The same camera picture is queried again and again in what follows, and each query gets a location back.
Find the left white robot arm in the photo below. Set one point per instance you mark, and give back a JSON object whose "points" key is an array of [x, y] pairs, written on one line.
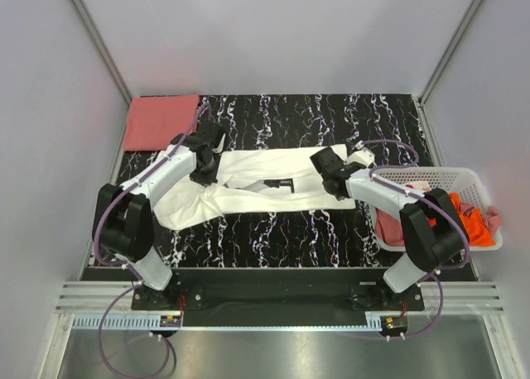
{"points": [[123, 221]]}

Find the white t shirt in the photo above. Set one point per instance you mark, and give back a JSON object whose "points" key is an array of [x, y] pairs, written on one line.
{"points": [[260, 181]]}

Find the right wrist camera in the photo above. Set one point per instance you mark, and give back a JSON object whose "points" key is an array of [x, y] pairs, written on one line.
{"points": [[361, 156]]}

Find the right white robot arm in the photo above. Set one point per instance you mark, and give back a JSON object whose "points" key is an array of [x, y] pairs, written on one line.
{"points": [[432, 230]]}

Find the orange t shirt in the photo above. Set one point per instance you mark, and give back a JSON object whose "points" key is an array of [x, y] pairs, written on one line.
{"points": [[481, 241]]}

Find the folded pink t shirt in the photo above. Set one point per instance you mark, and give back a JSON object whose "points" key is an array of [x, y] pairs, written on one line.
{"points": [[154, 121]]}

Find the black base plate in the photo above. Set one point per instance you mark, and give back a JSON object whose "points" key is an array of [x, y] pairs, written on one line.
{"points": [[278, 298]]}

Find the pink t shirt in basket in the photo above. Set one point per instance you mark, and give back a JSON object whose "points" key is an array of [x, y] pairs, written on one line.
{"points": [[389, 229]]}

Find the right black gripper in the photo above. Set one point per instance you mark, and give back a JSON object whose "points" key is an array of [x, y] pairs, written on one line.
{"points": [[340, 197]]}

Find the white plastic laundry basket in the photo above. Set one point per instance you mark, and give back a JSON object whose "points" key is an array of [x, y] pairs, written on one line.
{"points": [[462, 181]]}

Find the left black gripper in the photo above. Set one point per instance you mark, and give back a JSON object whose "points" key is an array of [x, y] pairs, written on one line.
{"points": [[207, 179]]}

